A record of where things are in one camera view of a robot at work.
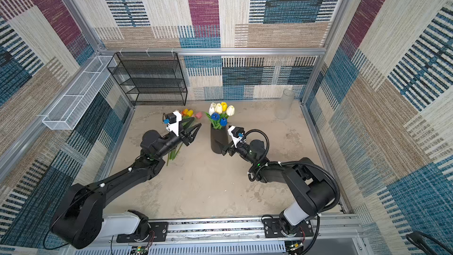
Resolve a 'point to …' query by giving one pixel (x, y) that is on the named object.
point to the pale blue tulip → (211, 110)
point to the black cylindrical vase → (219, 139)
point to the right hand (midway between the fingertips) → (223, 133)
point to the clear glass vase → (283, 110)
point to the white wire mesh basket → (67, 111)
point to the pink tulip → (199, 115)
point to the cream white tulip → (230, 110)
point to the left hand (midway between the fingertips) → (197, 119)
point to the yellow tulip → (224, 105)
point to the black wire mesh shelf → (150, 78)
